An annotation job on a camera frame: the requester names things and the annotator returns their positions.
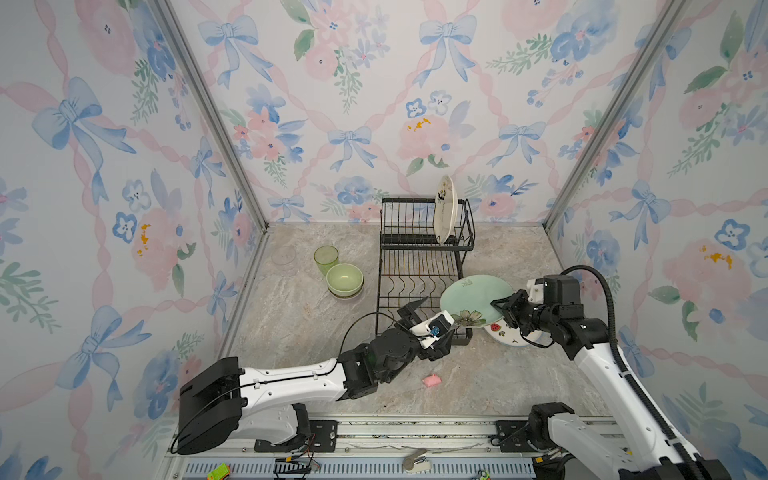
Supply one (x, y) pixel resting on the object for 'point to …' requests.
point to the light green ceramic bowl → (344, 280)
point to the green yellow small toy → (221, 472)
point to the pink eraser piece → (432, 380)
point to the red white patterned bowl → (349, 298)
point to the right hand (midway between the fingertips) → (492, 300)
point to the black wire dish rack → (415, 264)
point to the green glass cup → (326, 256)
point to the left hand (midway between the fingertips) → (438, 311)
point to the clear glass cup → (283, 255)
